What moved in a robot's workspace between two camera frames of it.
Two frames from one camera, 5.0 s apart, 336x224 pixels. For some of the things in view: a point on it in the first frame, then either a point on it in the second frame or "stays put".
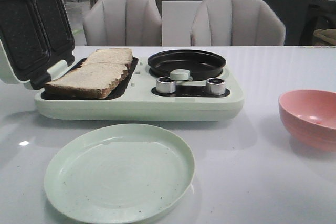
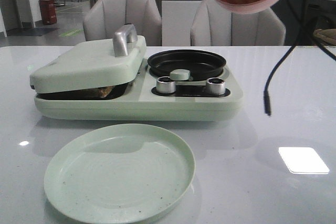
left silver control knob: (165, 85) stays put
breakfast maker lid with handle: (37, 38) -> (92, 64)
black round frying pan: (201, 64) stays put
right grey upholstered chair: (236, 20) stays put
